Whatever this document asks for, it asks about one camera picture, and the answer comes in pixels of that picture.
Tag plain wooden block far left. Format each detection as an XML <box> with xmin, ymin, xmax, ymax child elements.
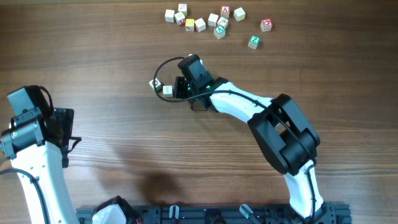
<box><xmin>165</xmin><ymin>9</ymin><xmax>175</xmax><ymax>23</ymax></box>

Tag green letter Z block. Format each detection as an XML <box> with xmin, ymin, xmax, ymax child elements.
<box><xmin>248</xmin><ymin>35</ymin><xmax>261</xmax><ymax>49</ymax></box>

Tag soccer ball wooden block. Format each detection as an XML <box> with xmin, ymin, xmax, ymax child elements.
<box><xmin>149</xmin><ymin>78</ymin><xmax>163</xmax><ymax>92</ymax></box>

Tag wooden block top left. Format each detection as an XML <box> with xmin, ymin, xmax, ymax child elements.
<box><xmin>178</xmin><ymin>3</ymin><xmax>188</xmax><ymax>16</ymax></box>

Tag plain wooden block right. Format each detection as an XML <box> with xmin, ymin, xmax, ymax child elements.
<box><xmin>234</xmin><ymin>7</ymin><xmax>246</xmax><ymax>22</ymax></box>

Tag yellow top wooden block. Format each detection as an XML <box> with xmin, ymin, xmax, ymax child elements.
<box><xmin>185</xmin><ymin>19</ymin><xmax>195</xmax><ymax>32</ymax></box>

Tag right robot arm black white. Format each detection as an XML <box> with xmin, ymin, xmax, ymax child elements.
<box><xmin>177</xmin><ymin>54</ymin><xmax>323</xmax><ymax>223</ymax></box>

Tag red letter O block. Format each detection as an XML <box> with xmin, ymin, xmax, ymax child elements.
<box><xmin>261</xmin><ymin>18</ymin><xmax>273</xmax><ymax>32</ymax></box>

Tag wooden block drawing top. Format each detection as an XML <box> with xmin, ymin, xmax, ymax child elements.
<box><xmin>216</xmin><ymin>17</ymin><xmax>229</xmax><ymax>29</ymax></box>

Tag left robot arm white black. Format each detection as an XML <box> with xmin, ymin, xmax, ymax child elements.
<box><xmin>1</xmin><ymin>85</ymin><xmax>142</xmax><ymax>223</ymax></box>

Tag green letter A block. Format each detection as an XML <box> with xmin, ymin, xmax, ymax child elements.
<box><xmin>214</xmin><ymin>26</ymin><xmax>226</xmax><ymax>39</ymax></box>

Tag plain wooden block centre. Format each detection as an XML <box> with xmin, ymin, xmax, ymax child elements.
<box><xmin>208</xmin><ymin>13</ymin><xmax>219</xmax><ymax>27</ymax></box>

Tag plain wooden block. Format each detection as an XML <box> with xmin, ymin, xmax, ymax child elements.
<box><xmin>234</xmin><ymin>7</ymin><xmax>246</xmax><ymax>22</ymax></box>
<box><xmin>208</xmin><ymin>13</ymin><xmax>219</xmax><ymax>27</ymax></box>
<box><xmin>165</xmin><ymin>9</ymin><xmax>175</xmax><ymax>23</ymax></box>

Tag wooden block red sides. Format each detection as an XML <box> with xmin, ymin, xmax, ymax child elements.
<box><xmin>162</xmin><ymin>85</ymin><xmax>174</xmax><ymax>98</ymax></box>

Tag red letter A block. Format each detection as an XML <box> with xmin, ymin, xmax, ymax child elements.
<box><xmin>220</xmin><ymin>5</ymin><xmax>230</xmax><ymax>19</ymax></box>

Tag wooden block red edge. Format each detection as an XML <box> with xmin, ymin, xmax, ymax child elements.
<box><xmin>194</xmin><ymin>18</ymin><xmax>206</xmax><ymax>32</ymax></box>

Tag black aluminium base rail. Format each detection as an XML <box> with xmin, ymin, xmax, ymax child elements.
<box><xmin>75</xmin><ymin>203</ymin><xmax>352</xmax><ymax>224</ymax></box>

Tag wooden block red side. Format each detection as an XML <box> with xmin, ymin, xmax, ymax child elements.
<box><xmin>174</xmin><ymin>12</ymin><xmax>186</xmax><ymax>26</ymax></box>

